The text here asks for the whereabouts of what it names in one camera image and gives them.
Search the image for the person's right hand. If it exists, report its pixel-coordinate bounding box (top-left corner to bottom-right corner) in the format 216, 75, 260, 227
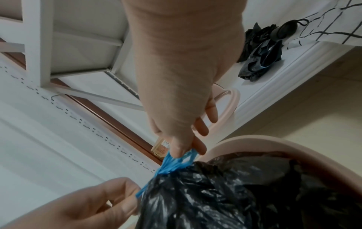
121, 0, 248, 158

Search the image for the person's left hand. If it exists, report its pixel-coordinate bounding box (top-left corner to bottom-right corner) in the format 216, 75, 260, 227
0, 177, 142, 229

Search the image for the pink bin lid ring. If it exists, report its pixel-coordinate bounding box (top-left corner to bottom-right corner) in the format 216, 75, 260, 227
192, 83, 241, 137

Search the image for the glossy black trash bag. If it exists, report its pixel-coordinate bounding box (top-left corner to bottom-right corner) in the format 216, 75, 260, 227
238, 40, 284, 82

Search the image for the pink trash bin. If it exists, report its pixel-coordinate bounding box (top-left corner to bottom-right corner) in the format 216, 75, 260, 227
202, 134, 362, 200

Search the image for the black drawstring trash bag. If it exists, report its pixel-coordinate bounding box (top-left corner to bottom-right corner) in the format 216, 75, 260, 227
135, 148, 362, 229

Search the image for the white sheer curtain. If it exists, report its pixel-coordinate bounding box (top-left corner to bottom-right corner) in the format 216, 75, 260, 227
0, 55, 162, 229

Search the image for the small brown cardboard box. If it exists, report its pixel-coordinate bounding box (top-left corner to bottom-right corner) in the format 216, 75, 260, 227
151, 138, 170, 156

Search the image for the white metal shelf rack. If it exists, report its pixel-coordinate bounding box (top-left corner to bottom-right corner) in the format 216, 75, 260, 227
0, 0, 362, 171

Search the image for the white black grid cloth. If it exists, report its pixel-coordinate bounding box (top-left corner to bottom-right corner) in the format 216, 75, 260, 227
285, 0, 362, 50

